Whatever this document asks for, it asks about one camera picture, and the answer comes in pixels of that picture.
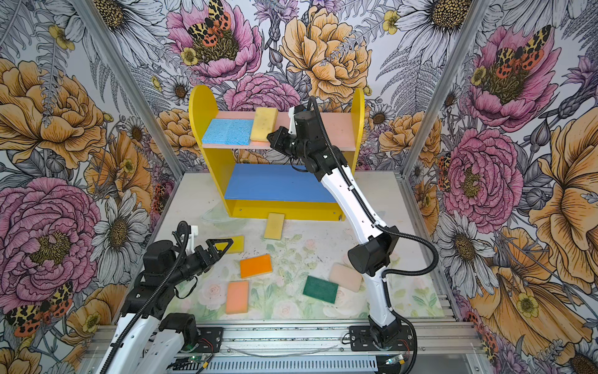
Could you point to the orange sponge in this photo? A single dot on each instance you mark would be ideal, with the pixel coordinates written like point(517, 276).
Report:
point(256, 266)

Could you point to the blue cellulose sponge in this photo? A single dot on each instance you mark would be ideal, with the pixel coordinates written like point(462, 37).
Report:
point(220, 131)
point(239, 132)

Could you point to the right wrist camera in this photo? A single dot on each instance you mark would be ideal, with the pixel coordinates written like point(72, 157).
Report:
point(304, 123)

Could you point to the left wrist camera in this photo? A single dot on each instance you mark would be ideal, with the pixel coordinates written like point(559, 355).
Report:
point(190, 248)

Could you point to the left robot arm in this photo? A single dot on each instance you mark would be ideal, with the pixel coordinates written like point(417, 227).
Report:
point(145, 318)

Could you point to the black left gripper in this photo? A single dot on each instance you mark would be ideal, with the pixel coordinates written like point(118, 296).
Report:
point(208, 262)

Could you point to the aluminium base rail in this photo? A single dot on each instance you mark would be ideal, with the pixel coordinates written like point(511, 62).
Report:
point(344, 346)

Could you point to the aluminium frame post left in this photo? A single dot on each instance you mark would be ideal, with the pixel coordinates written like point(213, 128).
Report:
point(99, 32)

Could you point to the dark green scouring pad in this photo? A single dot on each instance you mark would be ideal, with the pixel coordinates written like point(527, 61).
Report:
point(322, 290)

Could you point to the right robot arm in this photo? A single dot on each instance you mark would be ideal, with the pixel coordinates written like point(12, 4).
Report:
point(371, 256)

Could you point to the aluminium frame post right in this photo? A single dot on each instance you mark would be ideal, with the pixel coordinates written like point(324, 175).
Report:
point(467, 35)

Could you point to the yellow sponge with green back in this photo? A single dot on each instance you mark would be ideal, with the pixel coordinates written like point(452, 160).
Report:
point(274, 226)

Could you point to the pale pink sponge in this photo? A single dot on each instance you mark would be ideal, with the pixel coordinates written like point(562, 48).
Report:
point(345, 277)

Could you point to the peach pink sponge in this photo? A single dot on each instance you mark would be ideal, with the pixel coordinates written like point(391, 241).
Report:
point(237, 297)

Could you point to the bright yellow sponge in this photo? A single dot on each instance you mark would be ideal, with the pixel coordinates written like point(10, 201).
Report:
point(238, 246)

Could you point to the aluminium frame post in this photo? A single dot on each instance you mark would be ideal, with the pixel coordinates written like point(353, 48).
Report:
point(99, 32)
point(467, 35)

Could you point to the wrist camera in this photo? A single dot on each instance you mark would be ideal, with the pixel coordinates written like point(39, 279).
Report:
point(190, 248)
point(304, 123)

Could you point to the dull yellow sponge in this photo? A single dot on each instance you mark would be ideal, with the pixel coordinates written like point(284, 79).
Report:
point(264, 123)

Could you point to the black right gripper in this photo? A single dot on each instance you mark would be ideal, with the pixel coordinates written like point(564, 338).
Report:
point(279, 143)

